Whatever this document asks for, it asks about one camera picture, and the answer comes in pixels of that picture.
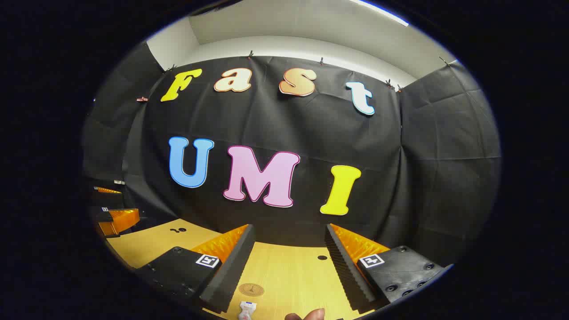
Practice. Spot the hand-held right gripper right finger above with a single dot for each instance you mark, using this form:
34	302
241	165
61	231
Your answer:
344	271

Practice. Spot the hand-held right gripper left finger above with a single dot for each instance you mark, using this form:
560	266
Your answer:
235	266

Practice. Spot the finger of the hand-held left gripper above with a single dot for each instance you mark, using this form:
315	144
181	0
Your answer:
109	192
120	220

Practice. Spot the round brown coaster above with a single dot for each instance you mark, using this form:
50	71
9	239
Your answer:
251	290

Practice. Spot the white toothpaste tube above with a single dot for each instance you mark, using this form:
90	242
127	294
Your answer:
246	310

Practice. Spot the wooden desktop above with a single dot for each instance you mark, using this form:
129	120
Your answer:
289	275

